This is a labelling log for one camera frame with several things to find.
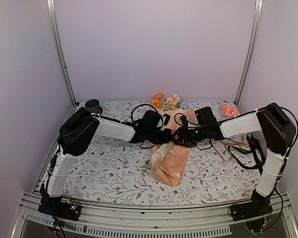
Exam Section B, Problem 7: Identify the dark grey mug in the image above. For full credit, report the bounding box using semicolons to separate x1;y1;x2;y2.
84;99;103;115

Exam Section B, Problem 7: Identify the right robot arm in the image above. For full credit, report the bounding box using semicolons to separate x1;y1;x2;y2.
174;103;298;216

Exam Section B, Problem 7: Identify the tan ribbon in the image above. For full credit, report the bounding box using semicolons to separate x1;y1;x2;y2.
211;139;250;162

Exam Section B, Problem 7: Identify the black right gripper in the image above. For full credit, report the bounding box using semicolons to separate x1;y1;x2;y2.
169;125;207;148

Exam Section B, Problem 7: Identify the peach wrapping paper sheet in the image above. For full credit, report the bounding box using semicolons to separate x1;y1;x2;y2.
149;109;197;187

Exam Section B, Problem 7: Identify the black printed ribbon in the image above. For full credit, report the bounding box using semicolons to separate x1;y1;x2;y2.
227;133;267;177

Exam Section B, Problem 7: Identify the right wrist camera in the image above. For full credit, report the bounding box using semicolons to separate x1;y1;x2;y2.
180;115;189;128

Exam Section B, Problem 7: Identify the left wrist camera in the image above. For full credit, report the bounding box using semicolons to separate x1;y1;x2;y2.
161;114;170;130

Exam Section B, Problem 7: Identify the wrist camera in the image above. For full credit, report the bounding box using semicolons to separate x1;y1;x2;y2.
180;115;189;128
161;114;170;130

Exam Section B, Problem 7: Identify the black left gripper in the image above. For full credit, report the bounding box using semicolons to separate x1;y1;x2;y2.
147;128;172;145

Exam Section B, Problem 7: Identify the orange fake flower stem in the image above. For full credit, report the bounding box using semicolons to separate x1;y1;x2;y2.
150;92;181;111

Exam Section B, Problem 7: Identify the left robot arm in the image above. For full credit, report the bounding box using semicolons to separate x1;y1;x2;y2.
40;107;172;215

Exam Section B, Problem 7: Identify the red patterned small dish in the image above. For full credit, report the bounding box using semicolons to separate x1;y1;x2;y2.
220;104;239;118

